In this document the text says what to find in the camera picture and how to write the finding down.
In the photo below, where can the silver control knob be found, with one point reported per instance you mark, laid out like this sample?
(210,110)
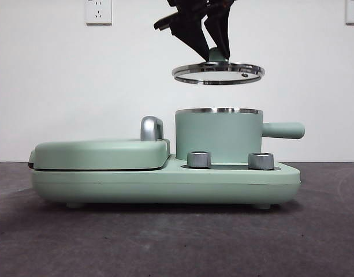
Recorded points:
(261,161)
(199,159)

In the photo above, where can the green hinged grill cover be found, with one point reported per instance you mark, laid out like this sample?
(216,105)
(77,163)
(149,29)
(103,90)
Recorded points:
(101,153)

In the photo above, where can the glass lid with green knob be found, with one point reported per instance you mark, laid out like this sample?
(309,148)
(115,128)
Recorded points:
(214,75)

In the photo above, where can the green breakfast machine base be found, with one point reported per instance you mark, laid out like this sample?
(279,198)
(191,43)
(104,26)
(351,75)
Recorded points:
(107,187)

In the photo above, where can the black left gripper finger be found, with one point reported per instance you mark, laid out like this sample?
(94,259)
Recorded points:
(221,29)
(191,31)

